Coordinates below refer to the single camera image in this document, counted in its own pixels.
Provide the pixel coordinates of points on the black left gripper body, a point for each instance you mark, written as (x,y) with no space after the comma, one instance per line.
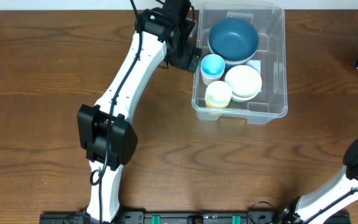
(184,58)

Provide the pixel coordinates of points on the dark blue large bowl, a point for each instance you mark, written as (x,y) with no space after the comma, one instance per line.
(234,39)
(232,65)

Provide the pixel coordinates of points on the light blue plastic cup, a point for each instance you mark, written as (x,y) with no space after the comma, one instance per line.
(213,66)

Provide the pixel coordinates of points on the beige large bowl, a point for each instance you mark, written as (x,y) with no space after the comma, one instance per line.
(213,52)

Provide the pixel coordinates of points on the pink plastic cup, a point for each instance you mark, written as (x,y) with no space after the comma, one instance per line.
(208,79)

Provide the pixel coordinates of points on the white mint plastic cup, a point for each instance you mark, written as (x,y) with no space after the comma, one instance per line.
(219,92)

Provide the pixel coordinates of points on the yellow cup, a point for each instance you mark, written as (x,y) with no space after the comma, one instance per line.
(214,108)
(212,103)

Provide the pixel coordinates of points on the white small bowl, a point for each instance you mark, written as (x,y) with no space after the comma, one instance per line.
(243,78)

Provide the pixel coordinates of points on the grey small bowl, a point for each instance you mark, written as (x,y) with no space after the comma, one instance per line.
(241,99)

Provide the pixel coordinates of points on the yellow small bowl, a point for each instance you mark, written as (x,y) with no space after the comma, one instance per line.
(244,95)

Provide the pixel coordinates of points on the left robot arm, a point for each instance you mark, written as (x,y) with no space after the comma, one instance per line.
(105,129)

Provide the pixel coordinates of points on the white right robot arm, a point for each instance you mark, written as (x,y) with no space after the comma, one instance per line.
(334,195)

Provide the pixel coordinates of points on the clear plastic storage bin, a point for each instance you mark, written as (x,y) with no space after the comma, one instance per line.
(269,21)

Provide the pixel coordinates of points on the white label in bin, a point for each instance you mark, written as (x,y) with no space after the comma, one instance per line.
(256,64)

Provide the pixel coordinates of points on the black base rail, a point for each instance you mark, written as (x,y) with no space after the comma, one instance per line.
(163,218)

